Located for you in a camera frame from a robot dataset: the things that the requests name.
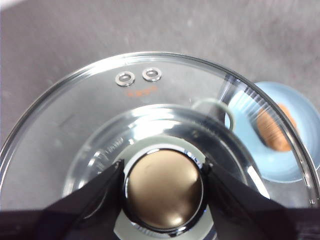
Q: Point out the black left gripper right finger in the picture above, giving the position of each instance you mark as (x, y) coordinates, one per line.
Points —
(262, 222)

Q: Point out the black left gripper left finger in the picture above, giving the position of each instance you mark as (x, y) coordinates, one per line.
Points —
(62, 222)

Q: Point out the brown potato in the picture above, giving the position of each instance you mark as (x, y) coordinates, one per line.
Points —
(275, 130)

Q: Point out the glass lid with round knob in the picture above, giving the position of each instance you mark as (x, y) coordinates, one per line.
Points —
(87, 100)

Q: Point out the blue round plate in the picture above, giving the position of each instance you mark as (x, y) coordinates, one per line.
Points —
(307, 120)

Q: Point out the sage green electric steamer pot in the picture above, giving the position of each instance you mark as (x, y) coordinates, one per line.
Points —
(226, 108)

